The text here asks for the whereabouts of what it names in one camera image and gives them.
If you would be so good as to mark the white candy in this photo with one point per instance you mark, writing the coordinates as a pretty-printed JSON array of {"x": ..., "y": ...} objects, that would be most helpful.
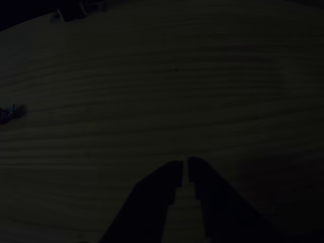
[{"x": 6, "y": 115}]

